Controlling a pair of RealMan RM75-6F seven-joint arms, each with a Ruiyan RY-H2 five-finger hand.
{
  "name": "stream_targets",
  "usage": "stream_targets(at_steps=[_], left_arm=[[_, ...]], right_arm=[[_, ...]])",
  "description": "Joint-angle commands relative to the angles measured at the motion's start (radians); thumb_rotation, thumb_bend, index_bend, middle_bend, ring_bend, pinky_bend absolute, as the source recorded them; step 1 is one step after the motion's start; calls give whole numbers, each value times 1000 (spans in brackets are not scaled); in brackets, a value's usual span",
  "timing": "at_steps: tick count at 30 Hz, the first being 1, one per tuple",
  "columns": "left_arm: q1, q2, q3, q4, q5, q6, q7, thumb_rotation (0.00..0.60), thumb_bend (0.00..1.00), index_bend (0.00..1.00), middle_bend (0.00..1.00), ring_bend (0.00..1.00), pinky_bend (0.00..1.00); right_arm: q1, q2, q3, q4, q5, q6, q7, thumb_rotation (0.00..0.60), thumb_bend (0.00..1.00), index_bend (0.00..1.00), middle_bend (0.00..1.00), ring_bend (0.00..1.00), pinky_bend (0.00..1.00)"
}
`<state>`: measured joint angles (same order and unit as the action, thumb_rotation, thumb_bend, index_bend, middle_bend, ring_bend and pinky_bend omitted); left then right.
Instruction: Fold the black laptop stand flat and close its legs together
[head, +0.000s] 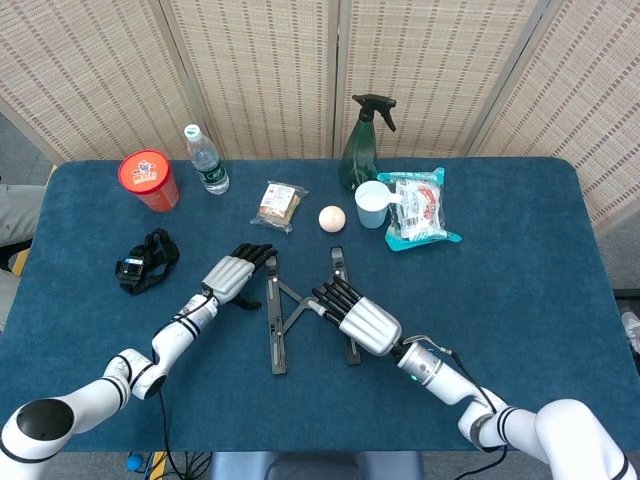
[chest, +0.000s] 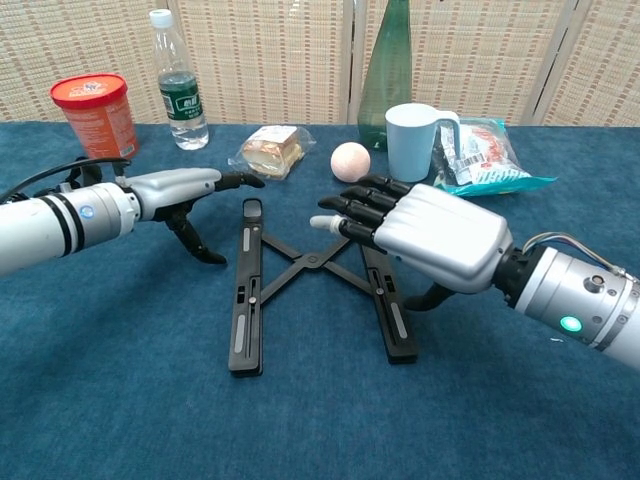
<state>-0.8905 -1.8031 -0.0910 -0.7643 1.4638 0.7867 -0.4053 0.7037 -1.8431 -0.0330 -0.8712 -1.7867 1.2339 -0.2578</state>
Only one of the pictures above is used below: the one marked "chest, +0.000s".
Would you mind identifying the orange canister with red lid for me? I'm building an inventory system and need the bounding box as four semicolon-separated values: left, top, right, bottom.
49;73;140;161

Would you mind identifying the right arm signal cable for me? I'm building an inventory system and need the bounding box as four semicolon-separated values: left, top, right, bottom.
522;231;640;281

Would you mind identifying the black folding laptop stand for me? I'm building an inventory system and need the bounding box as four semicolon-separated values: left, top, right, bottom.
227;197;420;377

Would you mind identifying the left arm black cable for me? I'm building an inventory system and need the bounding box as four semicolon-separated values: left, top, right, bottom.
0;157;132;201

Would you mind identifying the plastic wrapped sandwich bread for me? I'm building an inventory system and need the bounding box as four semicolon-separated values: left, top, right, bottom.
227;124;317;181

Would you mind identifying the blue felt table cover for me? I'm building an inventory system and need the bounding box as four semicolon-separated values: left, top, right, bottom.
0;121;640;480

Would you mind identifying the white teal snack bag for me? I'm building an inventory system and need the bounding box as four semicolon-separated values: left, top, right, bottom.
432;117;558;197

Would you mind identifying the pale pink ball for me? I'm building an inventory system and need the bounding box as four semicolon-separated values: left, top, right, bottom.
330;141;372;183

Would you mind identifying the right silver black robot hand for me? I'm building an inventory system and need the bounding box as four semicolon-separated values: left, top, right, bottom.
309;174;515;312

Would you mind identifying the clear bottle with green label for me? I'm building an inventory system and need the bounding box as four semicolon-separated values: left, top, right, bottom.
148;8;210;151

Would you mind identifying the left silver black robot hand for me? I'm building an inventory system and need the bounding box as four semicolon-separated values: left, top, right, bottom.
117;167;266;266

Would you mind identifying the light blue mug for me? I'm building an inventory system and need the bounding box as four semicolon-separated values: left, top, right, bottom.
384;103;461;184

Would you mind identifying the woven folding screen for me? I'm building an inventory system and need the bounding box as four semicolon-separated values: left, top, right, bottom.
0;0;640;127

